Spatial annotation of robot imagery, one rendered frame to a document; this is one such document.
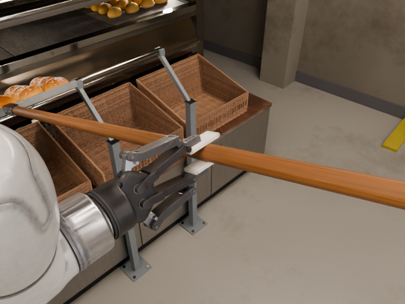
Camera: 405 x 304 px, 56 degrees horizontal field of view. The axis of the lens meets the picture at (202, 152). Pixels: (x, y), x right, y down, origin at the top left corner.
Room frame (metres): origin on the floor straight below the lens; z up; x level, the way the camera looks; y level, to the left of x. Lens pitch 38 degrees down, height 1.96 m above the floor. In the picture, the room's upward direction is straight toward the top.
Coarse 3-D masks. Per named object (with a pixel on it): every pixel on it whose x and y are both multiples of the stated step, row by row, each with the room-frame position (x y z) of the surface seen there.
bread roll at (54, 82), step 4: (48, 80) 1.32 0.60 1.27; (52, 80) 1.31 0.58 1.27; (56, 80) 1.32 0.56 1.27; (60, 80) 1.33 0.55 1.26; (64, 80) 1.34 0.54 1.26; (48, 84) 1.30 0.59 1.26; (52, 84) 1.30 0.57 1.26; (56, 84) 1.30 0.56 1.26; (60, 84) 1.31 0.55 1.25; (44, 88) 1.30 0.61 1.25; (48, 88) 1.29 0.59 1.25
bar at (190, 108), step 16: (160, 48) 1.85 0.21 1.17; (128, 64) 1.69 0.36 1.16; (80, 80) 1.50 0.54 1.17; (176, 80) 1.76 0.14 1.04; (96, 112) 1.43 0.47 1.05; (192, 112) 1.68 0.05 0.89; (192, 128) 1.68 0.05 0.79; (112, 144) 1.33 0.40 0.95; (112, 160) 1.34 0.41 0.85; (192, 160) 1.67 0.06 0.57; (192, 208) 1.67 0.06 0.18; (192, 224) 1.67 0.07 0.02; (128, 240) 1.33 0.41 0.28; (128, 272) 1.32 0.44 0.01; (144, 272) 1.32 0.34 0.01
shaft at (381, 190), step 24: (48, 120) 0.88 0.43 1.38; (72, 120) 0.79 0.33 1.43; (144, 144) 0.58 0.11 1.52; (240, 168) 0.42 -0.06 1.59; (264, 168) 0.40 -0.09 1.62; (288, 168) 0.38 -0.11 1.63; (312, 168) 0.36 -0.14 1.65; (336, 168) 0.35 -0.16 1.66; (336, 192) 0.33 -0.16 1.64; (360, 192) 0.31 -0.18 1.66; (384, 192) 0.29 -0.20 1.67
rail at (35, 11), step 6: (72, 0) 1.78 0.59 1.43; (78, 0) 1.80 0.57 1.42; (84, 0) 1.82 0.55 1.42; (48, 6) 1.70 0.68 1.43; (54, 6) 1.72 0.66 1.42; (60, 6) 1.73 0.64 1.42; (24, 12) 1.62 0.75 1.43; (30, 12) 1.64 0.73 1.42; (36, 12) 1.65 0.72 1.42; (0, 18) 1.55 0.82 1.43; (6, 18) 1.56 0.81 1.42; (12, 18) 1.58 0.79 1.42
